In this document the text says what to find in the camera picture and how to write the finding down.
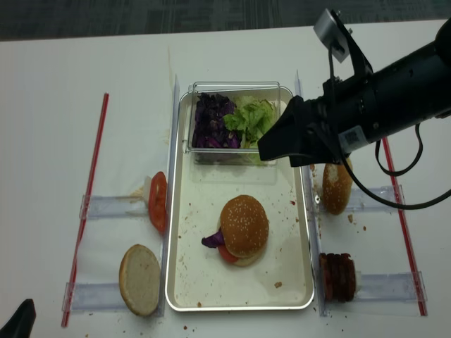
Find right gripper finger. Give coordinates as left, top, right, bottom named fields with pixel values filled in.
left=289, top=147, right=330, bottom=168
left=257, top=96, right=309, bottom=161

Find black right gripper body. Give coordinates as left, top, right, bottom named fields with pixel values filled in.
left=304, top=99, right=346, bottom=164

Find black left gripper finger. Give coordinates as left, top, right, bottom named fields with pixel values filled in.
left=0, top=299, right=36, bottom=338

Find sesame bun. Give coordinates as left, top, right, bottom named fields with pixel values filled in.
left=219, top=194, right=269, bottom=258
left=321, top=163, right=353, bottom=215

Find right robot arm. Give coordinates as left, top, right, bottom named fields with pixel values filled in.
left=257, top=10, right=450, bottom=167

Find green lettuce pile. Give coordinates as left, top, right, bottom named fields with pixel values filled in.
left=224, top=96, right=276, bottom=150

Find tomato slice on bun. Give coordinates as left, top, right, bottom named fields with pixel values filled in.
left=218, top=245, right=239, bottom=264

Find stack of meat patties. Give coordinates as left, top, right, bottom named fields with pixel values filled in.
left=319, top=253, right=357, bottom=303

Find clear plastic salad box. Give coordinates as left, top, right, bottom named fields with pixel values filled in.
left=186, top=82, right=285, bottom=165

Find right far clear divider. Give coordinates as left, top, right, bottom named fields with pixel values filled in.
left=347, top=184, right=406, bottom=213

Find clear divider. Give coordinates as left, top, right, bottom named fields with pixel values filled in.
left=354, top=272, right=428, bottom=303
left=79, top=195, right=148, bottom=220
left=347, top=184, right=406, bottom=213
left=62, top=282, right=128, bottom=312

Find purple cabbage pile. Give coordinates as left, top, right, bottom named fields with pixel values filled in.
left=192, top=93, right=242, bottom=149

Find left near clear divider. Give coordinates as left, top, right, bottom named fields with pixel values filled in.
left=62, top=282, right=128, bottom=312

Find purple cabbage leaf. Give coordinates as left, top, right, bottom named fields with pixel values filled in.
left=202, top=228, right=225, bottom=249

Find upright bun bottom half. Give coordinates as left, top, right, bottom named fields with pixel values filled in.
left=118, top=244, right=161, bottom=316

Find white pusher block right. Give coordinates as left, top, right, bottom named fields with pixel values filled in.
left=354, top=270, right=362, bottom=294

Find left far clear divider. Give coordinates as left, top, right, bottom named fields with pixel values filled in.
left=79, top=195, right=148, bottom=220

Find white metal tray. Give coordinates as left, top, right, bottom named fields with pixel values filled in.
left=165, top=92, right=315, bottom=312

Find right near clear divider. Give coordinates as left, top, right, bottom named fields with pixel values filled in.
left=354, top=272, right=428, bottom=303

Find left red strip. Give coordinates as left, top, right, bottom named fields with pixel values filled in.
left=61, top=93, right=109, bottom=328

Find red strip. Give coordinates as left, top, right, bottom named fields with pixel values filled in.
left=382, top=138, right=428, bottom=317
left=61, top=93, right=109, bottom=328

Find right red strip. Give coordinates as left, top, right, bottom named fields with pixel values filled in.
left=382, top=138, right=428, bottom=317

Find right clear long rail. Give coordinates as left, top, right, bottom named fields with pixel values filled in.
left=294, top=69, right=331, bottom=317

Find clear long rail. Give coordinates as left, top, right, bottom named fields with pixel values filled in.
left=294, top=69, right=331, bottom=317
left=156, top=75, right=180, bottom=318

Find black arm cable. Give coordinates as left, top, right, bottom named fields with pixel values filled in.
left=327, top=45, right=451, bottom=211

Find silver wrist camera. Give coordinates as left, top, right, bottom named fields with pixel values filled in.
left=314, top=8, right=350, bottom=63

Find left clear long rail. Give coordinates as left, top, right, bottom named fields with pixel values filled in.
left=156, top=75, right=180, bottom=318

